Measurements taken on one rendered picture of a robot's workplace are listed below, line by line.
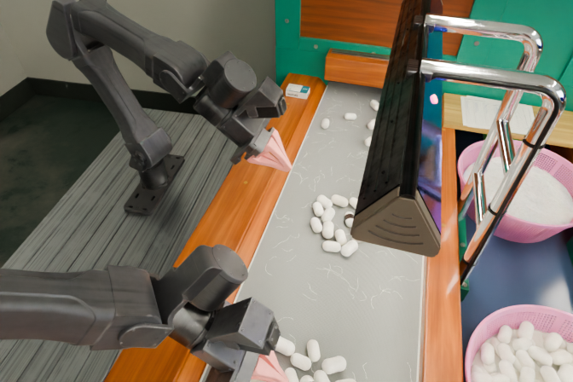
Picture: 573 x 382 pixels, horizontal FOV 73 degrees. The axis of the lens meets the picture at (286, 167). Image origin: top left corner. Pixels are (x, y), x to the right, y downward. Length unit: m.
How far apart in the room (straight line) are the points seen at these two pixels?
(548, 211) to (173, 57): 0.79
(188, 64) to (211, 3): 1.40
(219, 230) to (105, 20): 0.41
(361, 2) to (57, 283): 0.91
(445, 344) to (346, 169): 0.42
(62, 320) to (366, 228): 0.30
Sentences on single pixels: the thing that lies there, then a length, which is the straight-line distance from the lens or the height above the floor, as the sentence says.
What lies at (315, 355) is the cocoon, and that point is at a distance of 0.63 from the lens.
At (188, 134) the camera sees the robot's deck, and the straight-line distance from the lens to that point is 1.14.
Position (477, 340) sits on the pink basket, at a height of 0.75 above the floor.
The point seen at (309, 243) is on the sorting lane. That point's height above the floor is 0.74.
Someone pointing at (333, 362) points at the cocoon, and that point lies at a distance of 0.63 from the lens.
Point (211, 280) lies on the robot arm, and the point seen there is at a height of 0.94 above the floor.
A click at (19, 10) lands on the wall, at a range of 2.72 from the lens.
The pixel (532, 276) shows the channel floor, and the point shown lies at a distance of 0.92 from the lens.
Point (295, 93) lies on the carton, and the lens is 1.08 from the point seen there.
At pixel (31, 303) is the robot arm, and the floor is 1.02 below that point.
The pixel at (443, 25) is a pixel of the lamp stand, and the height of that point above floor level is 1.11.
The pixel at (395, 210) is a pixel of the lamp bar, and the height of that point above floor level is 1.09.
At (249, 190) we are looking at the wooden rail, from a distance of 0.81.
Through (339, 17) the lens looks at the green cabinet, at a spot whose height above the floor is 0.94.
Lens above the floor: 1.34
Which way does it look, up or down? 42 degrees down
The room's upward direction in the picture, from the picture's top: straight up
